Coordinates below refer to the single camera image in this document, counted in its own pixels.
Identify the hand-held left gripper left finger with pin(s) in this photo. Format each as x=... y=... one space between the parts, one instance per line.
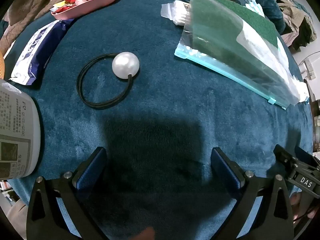
x=91 y=170

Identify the blue white striped cloth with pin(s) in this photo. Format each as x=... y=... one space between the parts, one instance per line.
x=253 y=6

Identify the pink oval tray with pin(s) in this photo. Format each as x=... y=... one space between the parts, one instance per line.
x=82 y=10

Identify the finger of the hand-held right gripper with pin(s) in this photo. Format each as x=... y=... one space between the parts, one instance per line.
x=282 y=155

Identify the bag of cotton swabs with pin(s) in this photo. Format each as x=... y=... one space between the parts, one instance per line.
x=177 y=12

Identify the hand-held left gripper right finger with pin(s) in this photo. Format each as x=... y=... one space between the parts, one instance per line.
x=225 y=170

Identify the white power strip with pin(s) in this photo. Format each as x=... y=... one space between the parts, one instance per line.
x=310 y=68

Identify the dark blue snack packet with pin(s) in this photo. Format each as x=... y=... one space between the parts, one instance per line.
x=37 y=52

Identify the white labelled container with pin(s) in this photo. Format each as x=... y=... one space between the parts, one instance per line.
x=15 y=120

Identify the green scouring pad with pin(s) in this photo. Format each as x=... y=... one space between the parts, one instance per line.
x=225 y=15

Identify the person's right hand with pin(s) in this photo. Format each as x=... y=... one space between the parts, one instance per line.
x=296 y=203

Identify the clear zip bag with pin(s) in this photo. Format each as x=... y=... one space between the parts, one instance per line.
x=225 y=60

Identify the pile of clothes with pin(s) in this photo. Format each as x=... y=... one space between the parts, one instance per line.
x=297 y=20

